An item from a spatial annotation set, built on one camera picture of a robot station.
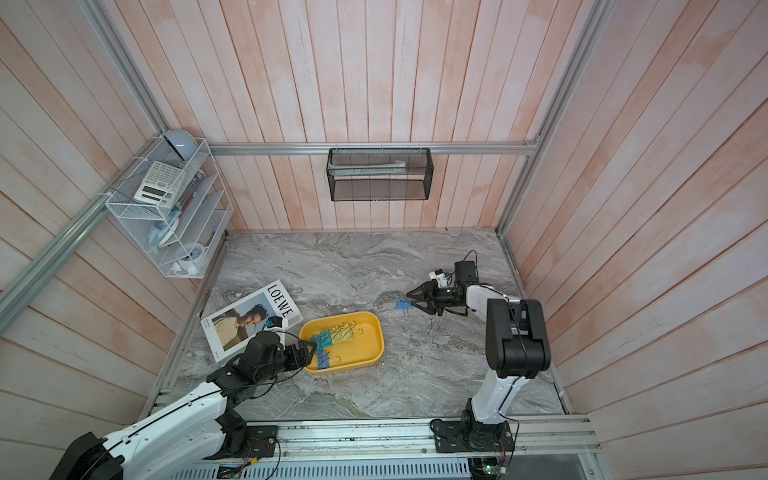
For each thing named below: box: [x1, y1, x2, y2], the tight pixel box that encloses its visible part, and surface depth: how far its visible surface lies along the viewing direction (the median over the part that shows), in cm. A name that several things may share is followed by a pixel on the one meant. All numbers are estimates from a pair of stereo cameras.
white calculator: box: [133, 161, 186, 209], surface depth 77 cm
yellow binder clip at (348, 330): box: [337, 321, 370, 342], surface depth 92 cm
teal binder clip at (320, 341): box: [310, 333, 326, 351], surface depth 90 cm
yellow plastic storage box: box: [299, 311, 385, 375], surface depth 91 cm
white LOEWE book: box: [200, 279, 303, 363], surface depth 93 cm
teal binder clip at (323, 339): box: [312, 328, 333, 349], surface depth 90 cm
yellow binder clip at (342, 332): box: [330, 322, 356, 344], surface depth 92 cm
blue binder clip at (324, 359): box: [317, 350, 341, 370], surface depth 87 cm
